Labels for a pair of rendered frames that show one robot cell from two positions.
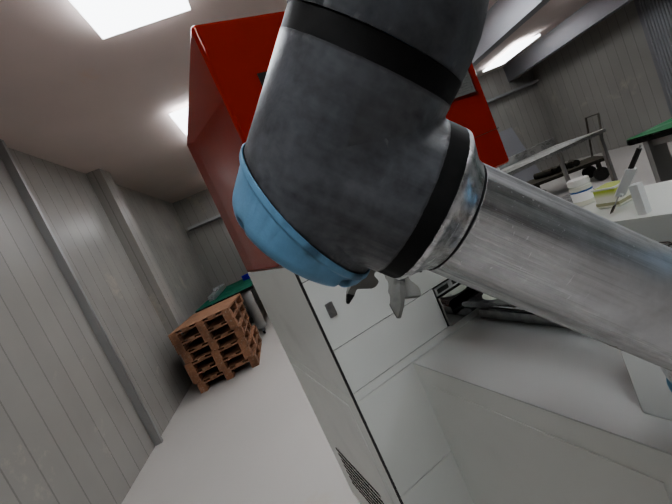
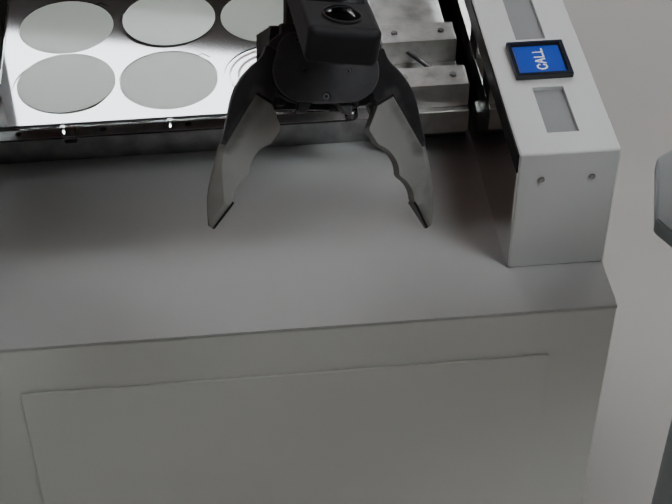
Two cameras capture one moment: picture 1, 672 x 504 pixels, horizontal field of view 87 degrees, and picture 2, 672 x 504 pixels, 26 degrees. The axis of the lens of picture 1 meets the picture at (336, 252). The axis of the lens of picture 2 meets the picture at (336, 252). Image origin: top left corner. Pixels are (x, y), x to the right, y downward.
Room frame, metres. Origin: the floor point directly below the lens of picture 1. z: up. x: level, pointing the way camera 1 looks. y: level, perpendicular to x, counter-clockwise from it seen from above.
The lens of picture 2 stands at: (0.36, 0.69, 1.78)
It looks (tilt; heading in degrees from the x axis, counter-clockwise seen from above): 43 degrees down; 288
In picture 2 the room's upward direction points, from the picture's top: straight up
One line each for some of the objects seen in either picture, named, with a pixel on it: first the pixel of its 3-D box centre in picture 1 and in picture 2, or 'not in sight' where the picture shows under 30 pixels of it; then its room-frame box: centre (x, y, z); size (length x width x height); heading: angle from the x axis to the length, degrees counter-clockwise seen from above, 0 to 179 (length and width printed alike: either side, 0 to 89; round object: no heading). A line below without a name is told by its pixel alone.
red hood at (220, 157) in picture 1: (330, 151); not in sight; (1.35, -0.13, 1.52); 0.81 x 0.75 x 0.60; 113
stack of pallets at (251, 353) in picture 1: (220, 338); not in sight; (4.63, 1.88, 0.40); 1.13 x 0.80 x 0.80; 8
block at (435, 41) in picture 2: not in sight; (416, 42); (0.66, -0.57, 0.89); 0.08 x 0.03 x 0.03; 23
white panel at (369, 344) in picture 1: (435, 268); not in sight; (1.06, -0.26, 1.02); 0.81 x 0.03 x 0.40; 113
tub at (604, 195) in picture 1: (613, 194); not in sight; (1.09, -0.88, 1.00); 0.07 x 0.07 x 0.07; 14
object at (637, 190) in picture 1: (629, 191); not in sight; (0.93, -0.79, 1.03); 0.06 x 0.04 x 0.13; 23
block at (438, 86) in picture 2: not in sight; (427, 86); (0.63, -0.50, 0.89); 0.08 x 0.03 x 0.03; 23
